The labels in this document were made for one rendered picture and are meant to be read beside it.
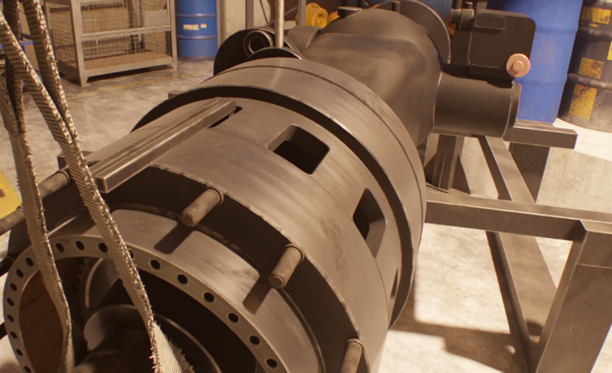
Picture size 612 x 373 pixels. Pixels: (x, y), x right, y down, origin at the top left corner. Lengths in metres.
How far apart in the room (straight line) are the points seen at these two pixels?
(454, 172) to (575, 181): 0.72
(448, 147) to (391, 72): 1.77
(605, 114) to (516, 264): 1.41
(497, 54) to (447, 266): 1.07
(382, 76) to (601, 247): 0.83
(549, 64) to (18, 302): 2.94
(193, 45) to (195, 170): 6.38
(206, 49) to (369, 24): 5.25
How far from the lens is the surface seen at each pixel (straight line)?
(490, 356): 1.99
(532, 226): 1.63
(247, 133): 0.60
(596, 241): 1.62
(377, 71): 1.34
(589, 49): 3.44
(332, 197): 0.58
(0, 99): 0.44
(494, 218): 1.60
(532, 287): 2.29
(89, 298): 0.72
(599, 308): 1.78
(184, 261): 0.47
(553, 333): 1.81
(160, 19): 6.09
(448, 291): 2.26
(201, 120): 0.59
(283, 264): 0.45
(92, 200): 0.41
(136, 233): 0.50
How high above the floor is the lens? 1.30
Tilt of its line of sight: 25 degrees down
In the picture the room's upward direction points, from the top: 3 degrees clockwise
